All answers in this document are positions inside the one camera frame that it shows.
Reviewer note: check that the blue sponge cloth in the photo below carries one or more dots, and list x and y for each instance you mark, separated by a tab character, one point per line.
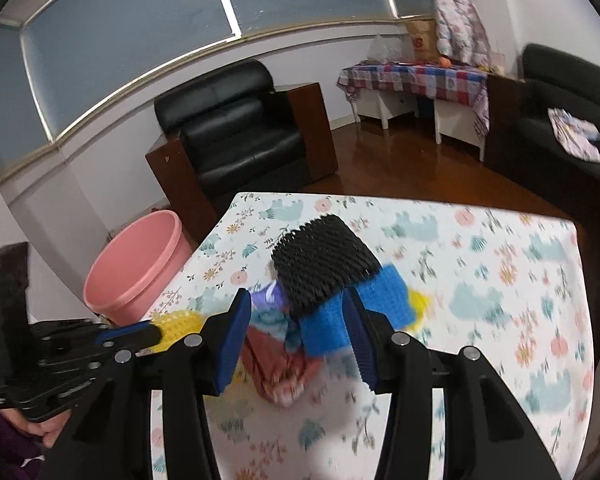
380	295

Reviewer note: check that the window with grey blinds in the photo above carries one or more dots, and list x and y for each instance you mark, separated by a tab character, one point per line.
155	20

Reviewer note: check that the white desk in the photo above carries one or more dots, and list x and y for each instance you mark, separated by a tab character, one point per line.
455	125

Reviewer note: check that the pastel hanging jacket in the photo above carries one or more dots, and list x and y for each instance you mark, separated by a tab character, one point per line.
460	15

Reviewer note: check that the brown paper bag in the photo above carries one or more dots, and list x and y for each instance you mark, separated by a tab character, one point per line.
421	40

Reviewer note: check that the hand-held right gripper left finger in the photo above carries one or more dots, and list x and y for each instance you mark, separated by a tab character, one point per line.
232	345

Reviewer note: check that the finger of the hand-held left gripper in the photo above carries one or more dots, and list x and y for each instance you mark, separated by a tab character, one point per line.
155	340
125	334

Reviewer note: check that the bear print tablecloth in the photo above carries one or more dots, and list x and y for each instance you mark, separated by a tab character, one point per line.
480	310

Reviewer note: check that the person's left forearm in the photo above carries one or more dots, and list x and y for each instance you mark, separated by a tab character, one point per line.
0	440

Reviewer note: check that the yellow foam net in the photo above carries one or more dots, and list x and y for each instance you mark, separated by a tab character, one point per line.
180	325

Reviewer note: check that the person's left hand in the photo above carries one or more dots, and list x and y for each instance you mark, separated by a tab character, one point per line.
45	427

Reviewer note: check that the black foam net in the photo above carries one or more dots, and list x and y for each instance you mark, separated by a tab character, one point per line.
320	265

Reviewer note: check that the clear plastic bag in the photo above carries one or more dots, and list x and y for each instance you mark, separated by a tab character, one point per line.
380	50

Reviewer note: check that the crumpled printed cloth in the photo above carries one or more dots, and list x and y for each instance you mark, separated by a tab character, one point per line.
575	135

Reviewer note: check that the black leather armchair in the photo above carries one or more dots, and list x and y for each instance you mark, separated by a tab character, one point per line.
545	85
240	130

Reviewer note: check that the checkered tablecloth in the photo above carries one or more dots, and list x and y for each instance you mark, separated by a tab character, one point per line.
420	80

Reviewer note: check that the pink plastic basin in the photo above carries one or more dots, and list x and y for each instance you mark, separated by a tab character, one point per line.
130	260

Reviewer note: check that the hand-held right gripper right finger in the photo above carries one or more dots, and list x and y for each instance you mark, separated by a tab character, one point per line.
360	345

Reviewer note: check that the pink striped wrapper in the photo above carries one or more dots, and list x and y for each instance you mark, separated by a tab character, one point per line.
280	370

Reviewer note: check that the small yellow scrap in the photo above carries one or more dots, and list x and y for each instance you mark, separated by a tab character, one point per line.
420	310

